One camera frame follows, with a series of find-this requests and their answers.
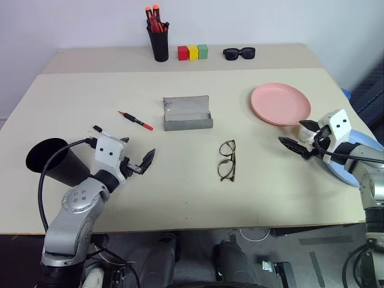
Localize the black holder with tools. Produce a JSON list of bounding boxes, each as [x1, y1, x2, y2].
[[146, 25, 170, 63]]

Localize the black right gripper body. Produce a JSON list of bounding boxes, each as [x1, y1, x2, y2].
[[308, 125, 332, 160]]

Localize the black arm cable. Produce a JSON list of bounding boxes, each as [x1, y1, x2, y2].
[[313, 136, 384, 165], [37, 137, 98, 235]]

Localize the white shoe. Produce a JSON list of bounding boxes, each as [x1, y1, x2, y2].
[[82, 266, 105, 288]]

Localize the white pen with black cap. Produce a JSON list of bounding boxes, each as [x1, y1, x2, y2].
[[92, 125, 113, 137]]

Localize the empty black cup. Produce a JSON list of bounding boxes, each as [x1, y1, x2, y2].
[[25, 137, 91, 188]]

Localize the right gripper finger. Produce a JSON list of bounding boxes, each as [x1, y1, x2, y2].
[[278, 136, 314, 161], [299, 119, 320, 134]]

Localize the red and black pen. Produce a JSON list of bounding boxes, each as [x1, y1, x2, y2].
[[118, 110, 154, 131]]

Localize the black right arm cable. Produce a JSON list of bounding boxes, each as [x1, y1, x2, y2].
[[313, 136, 384, 165]]

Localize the metal floor bracket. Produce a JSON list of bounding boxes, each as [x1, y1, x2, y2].
[[262, 260, 293, 284]]

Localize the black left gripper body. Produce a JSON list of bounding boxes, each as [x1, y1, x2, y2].
[[119, 155, 143, 180]]

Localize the crumpled white tissue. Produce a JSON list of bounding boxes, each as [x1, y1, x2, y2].
[[297, 124, 319, 144]]

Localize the dark rounded shape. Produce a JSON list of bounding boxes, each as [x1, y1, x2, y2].
[[212, 239, 259, 283], [139, 233, 181, 286]]

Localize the white floor cable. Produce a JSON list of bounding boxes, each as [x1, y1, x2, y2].
[[238, 227, 271, 242]]

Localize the pink plate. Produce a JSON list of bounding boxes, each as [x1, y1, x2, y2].
[[251, 82, 312, 127]]

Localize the black sunglasses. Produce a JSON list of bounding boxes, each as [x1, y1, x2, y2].
[[223, 47, 256, 62]]

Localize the black ribbed object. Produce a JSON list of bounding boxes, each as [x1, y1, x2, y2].
[[349, 67, 384, 130]]

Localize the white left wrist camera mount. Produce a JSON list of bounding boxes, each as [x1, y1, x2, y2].
[[94, 135, 128, 184]]

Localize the open grey glasses case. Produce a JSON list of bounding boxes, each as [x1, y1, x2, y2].
[[162, 95, 214, 132]]

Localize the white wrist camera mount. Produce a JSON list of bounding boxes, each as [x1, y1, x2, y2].
[[317, 109, 352, 155], [94, 135, 128, 184]]

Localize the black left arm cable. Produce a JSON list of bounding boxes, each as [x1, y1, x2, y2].
[[37, 137, 98, 235]]

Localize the tortoiseshell eyeglasses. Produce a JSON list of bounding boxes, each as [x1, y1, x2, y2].
[[217, 139, 237, 182]]

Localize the black cable loop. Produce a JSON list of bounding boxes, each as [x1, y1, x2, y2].
[[341, 239, 374, 288]]

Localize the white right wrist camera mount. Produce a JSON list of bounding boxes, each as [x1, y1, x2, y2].
[[317, 109, 352, 155]]

